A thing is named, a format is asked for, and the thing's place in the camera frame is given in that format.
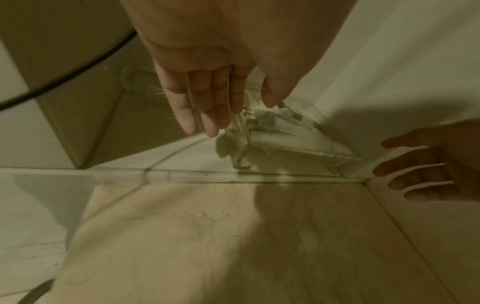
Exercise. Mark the person's right hand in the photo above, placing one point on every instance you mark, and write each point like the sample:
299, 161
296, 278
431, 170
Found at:
442, 166

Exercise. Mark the person's left hand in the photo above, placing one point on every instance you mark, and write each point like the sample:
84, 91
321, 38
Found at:
210, 56

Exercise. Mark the person's left forearm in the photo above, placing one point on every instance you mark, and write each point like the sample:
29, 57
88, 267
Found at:
240, 17

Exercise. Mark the clear glass cup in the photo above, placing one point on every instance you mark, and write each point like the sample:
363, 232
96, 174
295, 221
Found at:
144, 86

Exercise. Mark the clear acrylic box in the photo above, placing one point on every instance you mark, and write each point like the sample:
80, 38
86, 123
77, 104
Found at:
292, 145

